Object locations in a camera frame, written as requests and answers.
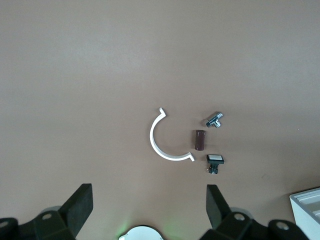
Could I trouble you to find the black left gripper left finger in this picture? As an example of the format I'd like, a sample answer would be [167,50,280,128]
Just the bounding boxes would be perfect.
[0,183,94,240]

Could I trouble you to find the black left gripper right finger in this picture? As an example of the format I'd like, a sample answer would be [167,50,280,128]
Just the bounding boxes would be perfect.
[199,184,311,240]

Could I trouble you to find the black white-faced rectangular push button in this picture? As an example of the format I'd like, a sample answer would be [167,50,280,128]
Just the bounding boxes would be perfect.
[204,153,225,176]

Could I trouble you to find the white drawer cabinet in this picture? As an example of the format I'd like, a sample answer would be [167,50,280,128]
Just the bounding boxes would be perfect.
[289,187,320,240]

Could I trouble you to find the dark brown cylinder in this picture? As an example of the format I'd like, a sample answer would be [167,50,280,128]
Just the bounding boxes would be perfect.
[193,129,207,152]

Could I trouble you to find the chrome tee fitting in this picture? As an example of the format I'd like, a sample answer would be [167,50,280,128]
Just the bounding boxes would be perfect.
[204,111,225,130]

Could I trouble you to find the white half-ring pipe clamp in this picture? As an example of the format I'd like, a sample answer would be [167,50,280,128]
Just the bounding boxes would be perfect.
[149,106,196,163]

